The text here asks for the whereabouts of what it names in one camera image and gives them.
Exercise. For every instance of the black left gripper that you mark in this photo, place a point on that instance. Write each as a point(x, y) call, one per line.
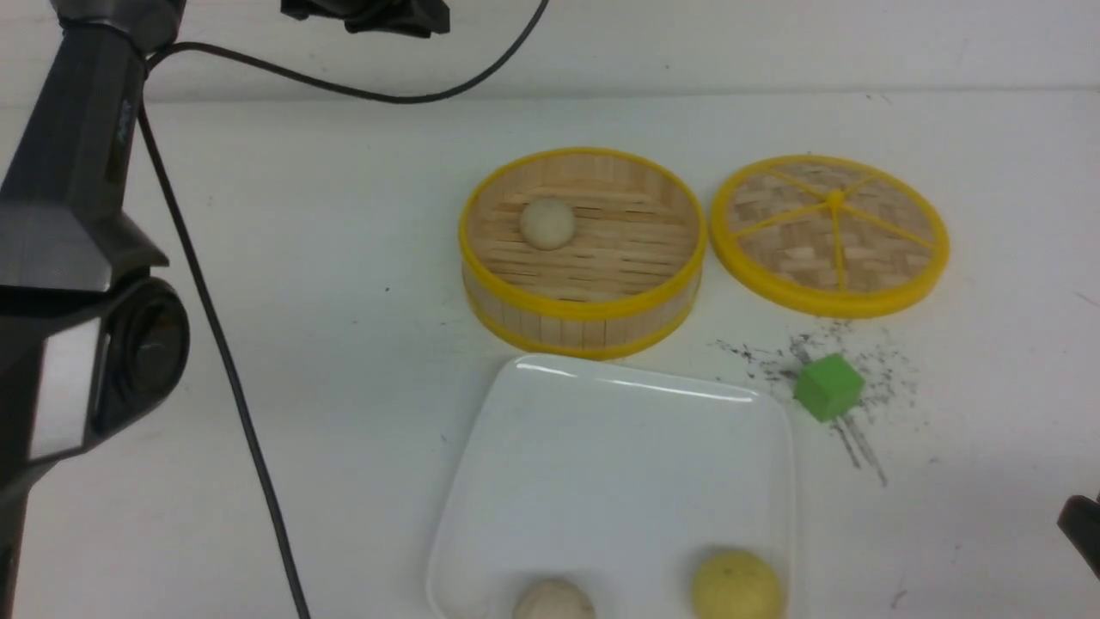
point(414, 19)

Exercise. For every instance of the woven bamboo steamer lid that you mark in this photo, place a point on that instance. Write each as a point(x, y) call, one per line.
point(829, 237)

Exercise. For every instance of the white square plate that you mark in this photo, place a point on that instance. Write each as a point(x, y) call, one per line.
point(618, 479)

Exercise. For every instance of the green cube block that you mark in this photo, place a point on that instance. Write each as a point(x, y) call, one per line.
point(829, 387)

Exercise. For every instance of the bamboo steamer basket yellow rim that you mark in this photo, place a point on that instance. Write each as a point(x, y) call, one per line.
point(627, 279)

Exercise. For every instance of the white steamed bun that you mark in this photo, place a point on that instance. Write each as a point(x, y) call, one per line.
point(547, 224)

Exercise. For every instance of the beige steamed bun on plate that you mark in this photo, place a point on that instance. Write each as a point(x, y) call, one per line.
point(553, 598)

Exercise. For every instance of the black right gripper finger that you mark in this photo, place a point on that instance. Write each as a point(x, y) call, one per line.
point(1079, 522)

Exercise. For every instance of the yellow steamed bun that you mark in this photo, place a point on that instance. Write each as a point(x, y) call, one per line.
point(736, 584)

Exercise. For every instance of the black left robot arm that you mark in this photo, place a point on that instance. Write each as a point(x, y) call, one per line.
point(92, 341)

